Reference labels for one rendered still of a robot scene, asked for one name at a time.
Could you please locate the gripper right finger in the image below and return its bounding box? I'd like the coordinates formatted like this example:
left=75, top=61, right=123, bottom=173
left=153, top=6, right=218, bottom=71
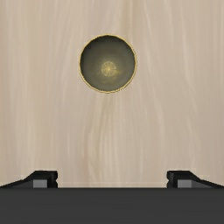
left=166, top=170, right=224, bottom=189

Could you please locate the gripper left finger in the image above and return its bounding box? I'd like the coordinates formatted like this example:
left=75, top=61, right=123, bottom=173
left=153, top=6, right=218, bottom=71
left=0, top=170, right=59, bottom=189

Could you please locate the dark olive gold-rimmed bowl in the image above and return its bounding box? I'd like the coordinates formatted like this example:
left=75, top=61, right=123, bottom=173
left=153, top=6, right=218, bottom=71
left=79, top=34, right=137, bottom=95

